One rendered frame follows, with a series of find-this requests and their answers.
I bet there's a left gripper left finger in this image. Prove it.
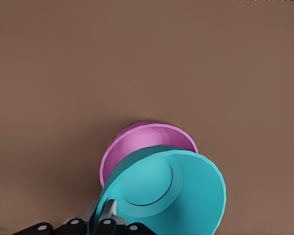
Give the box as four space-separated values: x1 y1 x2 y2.
54 198 100 235

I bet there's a pink bowl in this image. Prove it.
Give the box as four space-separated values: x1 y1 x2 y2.
99 119 199 188

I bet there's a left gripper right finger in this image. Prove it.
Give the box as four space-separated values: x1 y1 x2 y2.
95 199 127 235

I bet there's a blue bowl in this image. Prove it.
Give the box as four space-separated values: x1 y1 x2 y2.
92 144 228 235

